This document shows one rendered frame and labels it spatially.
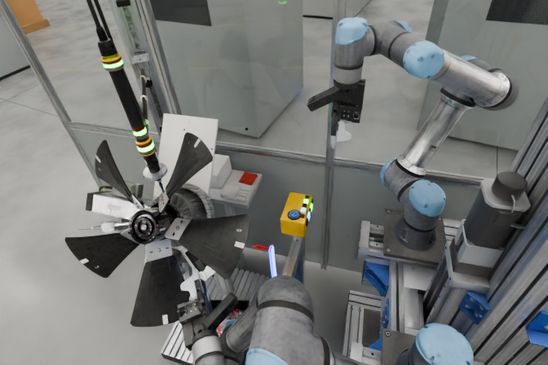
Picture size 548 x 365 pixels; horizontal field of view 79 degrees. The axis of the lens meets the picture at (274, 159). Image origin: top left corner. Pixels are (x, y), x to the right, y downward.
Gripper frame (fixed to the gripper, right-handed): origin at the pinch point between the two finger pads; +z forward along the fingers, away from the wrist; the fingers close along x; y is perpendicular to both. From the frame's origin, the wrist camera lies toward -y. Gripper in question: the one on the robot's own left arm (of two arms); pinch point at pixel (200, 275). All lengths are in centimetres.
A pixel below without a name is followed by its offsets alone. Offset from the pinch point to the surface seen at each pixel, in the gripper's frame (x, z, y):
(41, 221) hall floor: 104, 184, 140
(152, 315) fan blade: 19.2, 5.3, 22.3
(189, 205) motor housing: 2.1, 32.9, -1.3
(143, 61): -39, 79, -3
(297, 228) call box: 18.6, 15.7, -37.6
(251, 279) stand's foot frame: 112, 58, -11
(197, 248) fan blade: 0.2, 10.2, -1.1
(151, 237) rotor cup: -3.2, 19.6, 12.7
